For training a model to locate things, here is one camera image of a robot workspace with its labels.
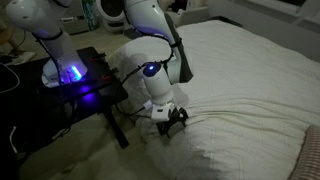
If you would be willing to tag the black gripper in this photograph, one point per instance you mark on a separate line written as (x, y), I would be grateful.
(170, 122)

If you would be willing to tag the white duvet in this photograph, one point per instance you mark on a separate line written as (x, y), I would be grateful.
(246, 100)

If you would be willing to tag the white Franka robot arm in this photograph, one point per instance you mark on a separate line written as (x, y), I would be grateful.
(156, 80)

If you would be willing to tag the red table clamp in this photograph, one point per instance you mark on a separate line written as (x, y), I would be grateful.
(110, 74)
(98, 58)

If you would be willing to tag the white round appliance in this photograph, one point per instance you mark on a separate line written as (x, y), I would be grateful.
(111, 11)

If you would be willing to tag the black robot table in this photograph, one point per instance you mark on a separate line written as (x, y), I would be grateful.
(40, 106)

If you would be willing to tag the pink striped pillow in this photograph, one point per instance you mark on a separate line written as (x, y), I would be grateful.
(310, 156)

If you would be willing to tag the green patterned bottle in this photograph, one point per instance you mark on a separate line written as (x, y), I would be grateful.
(90, 13)

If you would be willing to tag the grey flat box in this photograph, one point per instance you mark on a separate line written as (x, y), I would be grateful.
(75, 24)

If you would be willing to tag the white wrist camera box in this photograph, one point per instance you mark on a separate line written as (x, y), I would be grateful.
(162, 113)

